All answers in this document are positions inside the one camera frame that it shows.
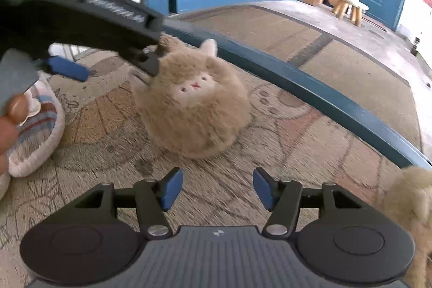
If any brown fluffy animal slipper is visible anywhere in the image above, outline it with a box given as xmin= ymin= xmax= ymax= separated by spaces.
xmin=128 ymin=33 xmax=251 ymax=159

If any striped knit slipper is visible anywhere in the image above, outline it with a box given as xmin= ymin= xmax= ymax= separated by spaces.
xmin=0 ymin=172 xmax=11 ymax=199
xmin=8 ymin=77 xmax=65 ymax=178

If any person left hand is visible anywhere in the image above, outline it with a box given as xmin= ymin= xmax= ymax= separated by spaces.
xmin=0 ymin=94 xmax=29 ymax=174

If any cartoon patterned door mat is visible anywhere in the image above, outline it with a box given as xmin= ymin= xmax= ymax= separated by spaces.
xmin=1 ymin=52 xmax=400 ymax=287

